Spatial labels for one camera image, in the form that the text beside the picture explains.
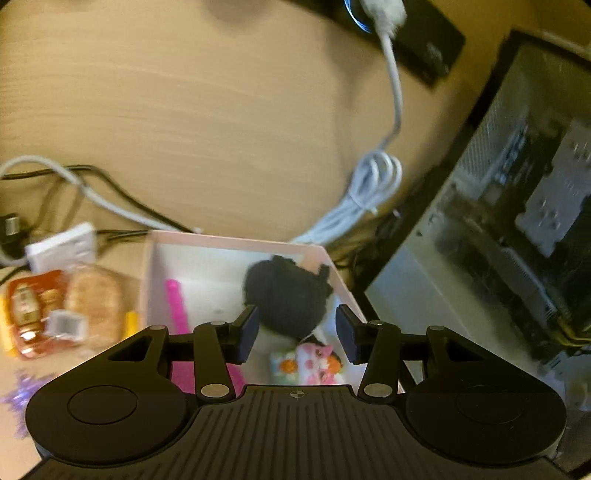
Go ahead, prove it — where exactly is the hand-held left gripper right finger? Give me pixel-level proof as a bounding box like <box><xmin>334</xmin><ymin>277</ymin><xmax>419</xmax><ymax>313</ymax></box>
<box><xmin>335</xmin><ymin>304</ymin><xmax>481</xmax><ymax>400</ymax></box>

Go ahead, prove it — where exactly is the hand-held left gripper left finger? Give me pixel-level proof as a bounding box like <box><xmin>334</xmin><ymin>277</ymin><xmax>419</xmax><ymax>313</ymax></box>
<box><xmin>108</xmin><ymin>305</ymin><xmax>260</xmax><ymax>400</ymax></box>

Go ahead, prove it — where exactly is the colourful cartoon toy packet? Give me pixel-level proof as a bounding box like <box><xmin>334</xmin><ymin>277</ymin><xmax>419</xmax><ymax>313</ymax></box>
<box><xmin>270</xmin><ymin>335</ymin><xmax>358</xmax><ymax>386</ymax></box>

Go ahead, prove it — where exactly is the black plush toy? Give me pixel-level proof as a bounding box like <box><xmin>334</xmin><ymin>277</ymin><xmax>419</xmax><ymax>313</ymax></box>
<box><xmin>243</xmin><ymin>255</ymin><xmax>334</xmax><ymax>337</ymax></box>

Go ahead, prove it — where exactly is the pink plastic comb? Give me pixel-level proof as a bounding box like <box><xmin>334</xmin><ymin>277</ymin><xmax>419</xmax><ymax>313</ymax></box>
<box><xmin>166</xmin><ymin>279</ymin><xmax>245</xmax><ymax>394</ymax></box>

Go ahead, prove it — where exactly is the pink storage box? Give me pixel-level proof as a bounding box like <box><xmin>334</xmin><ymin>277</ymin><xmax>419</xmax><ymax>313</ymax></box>
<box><xmin>141</xmin><ymin>231</ymin><xmax>416</xmax><ymax>394</ymax></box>

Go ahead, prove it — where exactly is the bread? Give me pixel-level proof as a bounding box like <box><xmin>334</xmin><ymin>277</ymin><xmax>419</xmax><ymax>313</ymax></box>
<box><xmin>46</xmin><ymin>268</ymin><xmax>126</xmax><ymax>350</ymax></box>

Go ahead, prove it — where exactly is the small white box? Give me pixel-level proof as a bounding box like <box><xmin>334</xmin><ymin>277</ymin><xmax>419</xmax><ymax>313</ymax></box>
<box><xmin>25</xmin><ymin>222</ymin><xmax>98</xmax><ymax>273</ymax></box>

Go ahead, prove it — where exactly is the red snack packet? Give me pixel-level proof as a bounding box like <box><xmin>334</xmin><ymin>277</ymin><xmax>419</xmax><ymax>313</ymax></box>
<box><xmin>4</xmin><ymin>270</ymin><xmax>70</xmax><ymax>361</ymax></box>

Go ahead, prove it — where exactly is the glass-sided computer case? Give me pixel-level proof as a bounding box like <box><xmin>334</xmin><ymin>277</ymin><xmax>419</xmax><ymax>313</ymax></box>
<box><xmin>365</xmin><ymin>28</ymin><xmax>591</xmax><ymax>472</ymax></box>

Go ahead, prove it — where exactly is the purple glitter ornament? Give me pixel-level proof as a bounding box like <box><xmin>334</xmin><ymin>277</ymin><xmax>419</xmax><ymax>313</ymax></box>
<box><xmin>0</xmin><ymin>369</ymin><xmax>47</xmax><ymax>440</ymax></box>

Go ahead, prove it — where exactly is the black plug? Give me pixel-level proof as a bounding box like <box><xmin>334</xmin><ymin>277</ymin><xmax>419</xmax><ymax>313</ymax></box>
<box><xmin>0</xmin><ymin>213</ymin><xmax>34</xmax><ymax>268</ymax></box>

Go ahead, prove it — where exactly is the black flat device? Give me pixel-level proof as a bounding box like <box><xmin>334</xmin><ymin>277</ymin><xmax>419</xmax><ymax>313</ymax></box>
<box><xmin>286</xmin><ymin>0</ymin><xmax>466</xmax><ymax>88</ymax></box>

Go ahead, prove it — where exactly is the black cable bundle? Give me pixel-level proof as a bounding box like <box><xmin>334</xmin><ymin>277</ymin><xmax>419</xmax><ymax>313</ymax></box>
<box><xmin>330</xmin><ymin>208</ymin><xmax>409</xmax><ymax>289</ymax></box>

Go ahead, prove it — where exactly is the white coiled cable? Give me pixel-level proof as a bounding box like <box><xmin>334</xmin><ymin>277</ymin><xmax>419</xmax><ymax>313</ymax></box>
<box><xmin>291</xmin><ymin>0</ymin><xmax>409</xmax><ymax>245</ymax></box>

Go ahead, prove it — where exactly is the thin black cable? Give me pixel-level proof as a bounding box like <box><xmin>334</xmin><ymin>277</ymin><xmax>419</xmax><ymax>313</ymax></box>
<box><xmin>44</xmin><ymin>165</ymin><xmax>195</xmax><ymax>234</ymax></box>

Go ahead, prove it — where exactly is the long white cable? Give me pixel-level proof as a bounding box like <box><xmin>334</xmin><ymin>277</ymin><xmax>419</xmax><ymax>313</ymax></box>
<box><xmin>0</xmin><ymin>156</ymin><xmax>204</xmax><ymax>234</ymax></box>

